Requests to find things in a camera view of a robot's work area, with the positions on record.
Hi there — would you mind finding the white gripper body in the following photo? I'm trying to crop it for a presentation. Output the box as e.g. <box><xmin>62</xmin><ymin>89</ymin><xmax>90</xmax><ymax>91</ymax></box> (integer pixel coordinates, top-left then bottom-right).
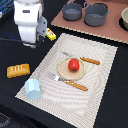
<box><xmin>14</xmin><ymin>0</ymin><xmax>47</xmax><ymax>48</ymax></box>

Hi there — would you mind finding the yellow butter box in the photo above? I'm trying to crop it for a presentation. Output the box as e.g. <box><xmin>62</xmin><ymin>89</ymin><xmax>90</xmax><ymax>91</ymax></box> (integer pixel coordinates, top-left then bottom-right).
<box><xmin>46</xmin><ymin>28</ymin><xmax>56</xmax><ymax>41</ymax></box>

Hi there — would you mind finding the orange bread loaf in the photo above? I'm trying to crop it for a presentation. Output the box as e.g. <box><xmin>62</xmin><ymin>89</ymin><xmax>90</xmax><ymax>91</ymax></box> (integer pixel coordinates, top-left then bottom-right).
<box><xmin>7</xmin><ymin>64</ymin><xmax>30</xmax><ymax>78</ymax></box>

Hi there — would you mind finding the red tomato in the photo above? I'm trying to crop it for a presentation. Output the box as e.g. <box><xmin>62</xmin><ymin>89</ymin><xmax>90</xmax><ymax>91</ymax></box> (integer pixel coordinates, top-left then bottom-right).
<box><xmin>68</xmin><ymin>59</ymin><xmax>80</xmax><ymax>73</ymax></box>

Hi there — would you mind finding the small grey pot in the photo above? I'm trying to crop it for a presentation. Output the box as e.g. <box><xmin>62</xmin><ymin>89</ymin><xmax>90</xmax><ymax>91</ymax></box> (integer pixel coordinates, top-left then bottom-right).
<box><xmin>62</xmin><ymin>2</ymin><xmax>82</xmax><ymax>21</ymax></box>

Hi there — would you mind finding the round beige plate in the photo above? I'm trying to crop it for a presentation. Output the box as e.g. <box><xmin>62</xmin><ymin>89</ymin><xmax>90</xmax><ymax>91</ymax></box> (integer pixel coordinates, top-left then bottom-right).
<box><xmin>58</xmin><ymin>57</ymin><xmax>86</xmax><ymax>80</ymax></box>

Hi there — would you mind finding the large grey pot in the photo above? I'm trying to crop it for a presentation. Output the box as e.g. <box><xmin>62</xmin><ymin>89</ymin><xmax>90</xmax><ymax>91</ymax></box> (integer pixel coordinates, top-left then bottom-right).
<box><xmin>84</xmin><ymin>2</ymin><xmax>110</xmax><ymax>27</ymax></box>

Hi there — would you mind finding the beige bowl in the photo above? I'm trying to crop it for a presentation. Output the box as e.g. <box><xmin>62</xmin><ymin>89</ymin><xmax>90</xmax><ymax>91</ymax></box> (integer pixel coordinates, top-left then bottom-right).
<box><xmin>121</xmin><ymin>7</ymin><xmax>128</xmax><ymax>30</ymax></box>

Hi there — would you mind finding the woven beige placemat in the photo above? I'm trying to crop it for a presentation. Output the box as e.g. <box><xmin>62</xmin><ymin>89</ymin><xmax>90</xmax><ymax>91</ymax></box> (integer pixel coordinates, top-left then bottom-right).
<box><xmin>16</xmin><ymin>33</ymin><xmax>117</xmax><ymax>128</ymax></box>

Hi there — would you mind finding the fork with wooden handle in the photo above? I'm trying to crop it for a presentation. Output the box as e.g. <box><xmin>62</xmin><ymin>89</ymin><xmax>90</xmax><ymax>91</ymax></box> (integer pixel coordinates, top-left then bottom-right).
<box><xmin>48</xmin><ymin>73</ymin><xmax>88</xmax><ymax>91</ymax></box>

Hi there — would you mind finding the knife with wooden handle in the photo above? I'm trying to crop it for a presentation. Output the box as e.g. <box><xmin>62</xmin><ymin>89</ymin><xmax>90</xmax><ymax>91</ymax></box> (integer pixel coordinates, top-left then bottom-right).
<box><xmin>61</xmin><ymin>51</ymin><xmax>100</xmax><ymax>65</ymax></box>

